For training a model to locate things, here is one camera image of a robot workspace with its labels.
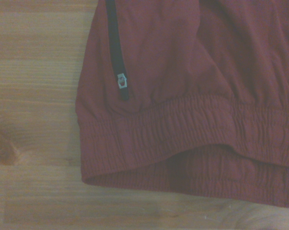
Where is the rust red shirt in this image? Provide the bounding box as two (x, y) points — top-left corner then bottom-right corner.
(75, 0), (289, 209)

